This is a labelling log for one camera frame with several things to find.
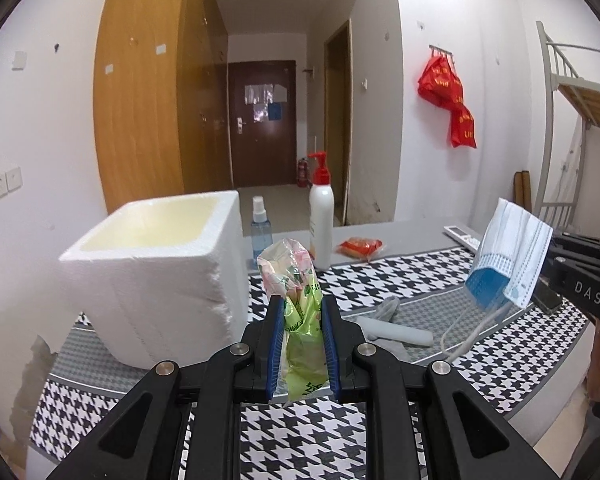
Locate white lotion pump bottle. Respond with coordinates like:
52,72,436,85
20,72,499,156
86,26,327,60
307,151,335,271

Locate metal bunk bed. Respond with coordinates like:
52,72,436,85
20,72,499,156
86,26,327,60
535,21,600,226

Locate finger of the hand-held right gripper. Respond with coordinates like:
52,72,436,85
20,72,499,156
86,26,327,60
551,232,600,255
547,249,600,270

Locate dark brown door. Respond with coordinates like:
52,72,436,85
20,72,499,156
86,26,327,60
228,60,297,188

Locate red snack packet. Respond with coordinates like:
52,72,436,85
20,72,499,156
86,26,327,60
336,236,386,261

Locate black phone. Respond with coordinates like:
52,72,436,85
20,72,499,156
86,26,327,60
531,280,564,314

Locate houndstooth tablecloth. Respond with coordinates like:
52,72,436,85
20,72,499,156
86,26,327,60
27,247,598,480

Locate white remote control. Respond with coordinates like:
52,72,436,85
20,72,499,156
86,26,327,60
443,224,483,251

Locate wooden planks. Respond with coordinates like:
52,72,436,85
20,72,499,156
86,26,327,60
514,171,533,211

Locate wooden wardrobe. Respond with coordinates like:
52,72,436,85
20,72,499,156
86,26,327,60
92,0,231,216

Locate white foam box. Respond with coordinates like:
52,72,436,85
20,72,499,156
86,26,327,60
58,190,251,370

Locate paper notices on door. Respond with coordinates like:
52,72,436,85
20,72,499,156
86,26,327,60
244,84,288,121

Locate blue face mask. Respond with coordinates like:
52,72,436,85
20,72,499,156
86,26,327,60
442,197,554,361

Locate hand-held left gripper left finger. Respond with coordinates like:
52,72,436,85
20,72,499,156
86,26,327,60
45,294,287,480

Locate blue spray bottle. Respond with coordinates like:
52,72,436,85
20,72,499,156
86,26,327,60
250,196,274,273

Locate wooden side door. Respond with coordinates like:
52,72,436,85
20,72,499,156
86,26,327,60
324,19,353,226

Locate red plastic bags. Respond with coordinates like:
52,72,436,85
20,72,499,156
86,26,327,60
417,55,478,150

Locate white wall socket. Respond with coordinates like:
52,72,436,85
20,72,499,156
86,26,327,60
0,169,23,198

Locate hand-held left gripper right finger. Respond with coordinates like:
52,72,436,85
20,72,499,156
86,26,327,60
321,294,566,480

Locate green plastic packet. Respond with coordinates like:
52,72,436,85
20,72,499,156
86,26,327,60
256,238,329,403

